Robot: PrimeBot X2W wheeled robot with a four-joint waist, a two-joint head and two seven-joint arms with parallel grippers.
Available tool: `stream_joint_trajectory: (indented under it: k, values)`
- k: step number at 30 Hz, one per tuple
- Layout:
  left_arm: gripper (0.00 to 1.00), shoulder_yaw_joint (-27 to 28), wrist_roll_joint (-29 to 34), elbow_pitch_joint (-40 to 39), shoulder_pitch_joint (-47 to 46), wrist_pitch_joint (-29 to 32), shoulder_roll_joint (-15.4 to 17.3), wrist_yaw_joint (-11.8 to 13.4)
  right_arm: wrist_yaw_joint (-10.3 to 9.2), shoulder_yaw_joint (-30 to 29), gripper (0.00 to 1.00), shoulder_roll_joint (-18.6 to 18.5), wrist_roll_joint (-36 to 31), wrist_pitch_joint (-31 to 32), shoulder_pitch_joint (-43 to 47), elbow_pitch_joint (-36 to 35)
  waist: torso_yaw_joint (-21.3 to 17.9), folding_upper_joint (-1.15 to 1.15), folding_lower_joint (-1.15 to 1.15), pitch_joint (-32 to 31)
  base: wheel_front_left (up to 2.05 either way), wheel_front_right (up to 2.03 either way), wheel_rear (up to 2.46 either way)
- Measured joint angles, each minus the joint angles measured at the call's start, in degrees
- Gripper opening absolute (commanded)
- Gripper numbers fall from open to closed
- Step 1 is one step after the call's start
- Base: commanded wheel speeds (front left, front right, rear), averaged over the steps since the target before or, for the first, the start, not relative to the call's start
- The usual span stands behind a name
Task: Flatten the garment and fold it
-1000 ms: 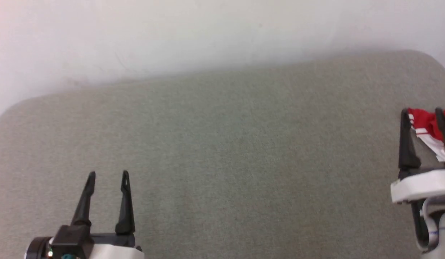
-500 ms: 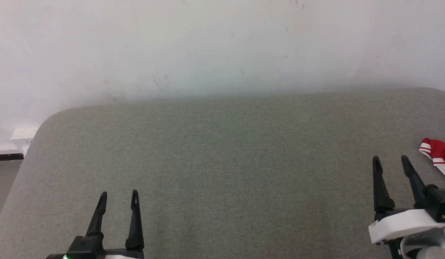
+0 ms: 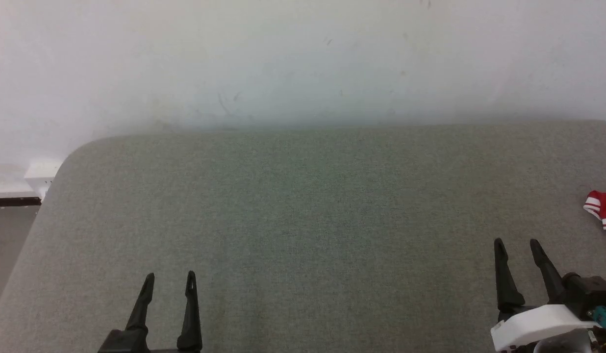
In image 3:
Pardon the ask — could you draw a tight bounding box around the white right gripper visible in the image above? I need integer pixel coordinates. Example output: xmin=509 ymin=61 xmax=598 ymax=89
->
xmin=490 ymin=238 xmax=604 ymax=353

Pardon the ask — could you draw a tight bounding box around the red and white basketball jersey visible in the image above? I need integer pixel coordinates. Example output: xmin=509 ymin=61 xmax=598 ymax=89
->
xmin=583 ymin=190 xmax=606 ymax=240

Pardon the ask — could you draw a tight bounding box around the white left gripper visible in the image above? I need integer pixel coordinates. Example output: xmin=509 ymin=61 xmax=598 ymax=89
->
xmin=98 ymin=271 xmax=203 ymax=353

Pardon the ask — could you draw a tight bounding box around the white wall socket box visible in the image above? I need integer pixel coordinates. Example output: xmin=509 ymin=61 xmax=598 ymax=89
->
xmin=25 ymin=159 xmax=63 ymax=199

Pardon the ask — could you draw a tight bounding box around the grey fabric sofa cushion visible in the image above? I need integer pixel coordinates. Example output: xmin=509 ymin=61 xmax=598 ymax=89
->
xmin=0 ymin=120 xmax=606 ymax=353

